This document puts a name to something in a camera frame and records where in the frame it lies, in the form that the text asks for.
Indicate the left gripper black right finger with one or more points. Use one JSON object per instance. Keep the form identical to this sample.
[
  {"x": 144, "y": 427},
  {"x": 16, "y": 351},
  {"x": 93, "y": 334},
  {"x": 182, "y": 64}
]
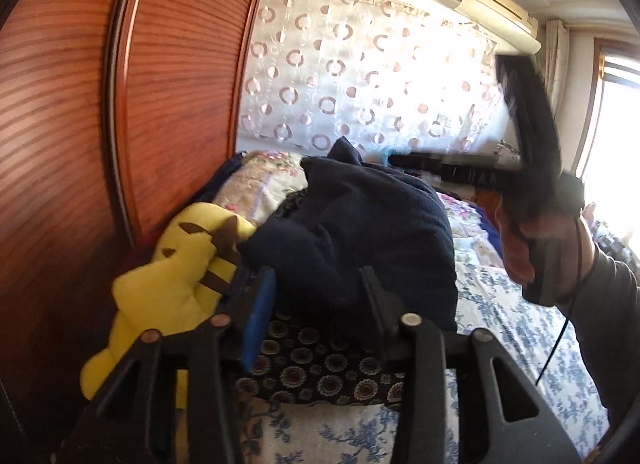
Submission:
[{"x": 385, "y": 310}]

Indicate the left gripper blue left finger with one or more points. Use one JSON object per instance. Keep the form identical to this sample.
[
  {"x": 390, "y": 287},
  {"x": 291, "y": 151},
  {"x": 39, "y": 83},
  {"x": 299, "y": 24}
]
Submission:
[{"x": 258, "y": 300}]

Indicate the navy blue t-shirt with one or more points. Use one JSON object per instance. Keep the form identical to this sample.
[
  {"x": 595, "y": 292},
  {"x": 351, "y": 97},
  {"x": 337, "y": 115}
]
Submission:
[{"x": 354, "y": 214}]

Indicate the grey sleeved right forearm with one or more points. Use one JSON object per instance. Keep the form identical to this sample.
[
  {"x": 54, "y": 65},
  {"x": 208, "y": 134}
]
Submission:
[{"x": 606, "y": 322}]

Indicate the person right hand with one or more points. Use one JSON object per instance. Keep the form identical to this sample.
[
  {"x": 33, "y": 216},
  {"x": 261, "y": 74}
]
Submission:
[{"x": 577, "y": 254}]

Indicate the circle pattern folded cloth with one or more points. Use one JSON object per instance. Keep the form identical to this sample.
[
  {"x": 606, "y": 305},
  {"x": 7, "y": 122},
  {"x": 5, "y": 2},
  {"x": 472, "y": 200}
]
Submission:
[{"x": 318, "y": 341}]

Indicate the yellow pikachu plush toy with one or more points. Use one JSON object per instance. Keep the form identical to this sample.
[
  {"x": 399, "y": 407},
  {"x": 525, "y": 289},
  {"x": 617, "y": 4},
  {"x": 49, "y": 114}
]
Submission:
[{"x": 191, "y": 269}]

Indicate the floral bedspread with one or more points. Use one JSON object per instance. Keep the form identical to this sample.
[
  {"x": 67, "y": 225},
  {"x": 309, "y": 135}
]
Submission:
[{"x": 254, "y": 184}]

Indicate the white air conditioner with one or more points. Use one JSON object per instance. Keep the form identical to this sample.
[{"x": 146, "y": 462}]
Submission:
[{"x": 506, "y": 19}]

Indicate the white circle pattern curtain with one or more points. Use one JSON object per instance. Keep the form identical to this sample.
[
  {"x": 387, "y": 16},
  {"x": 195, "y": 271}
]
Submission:
[{"x": 380, "y": 73}]

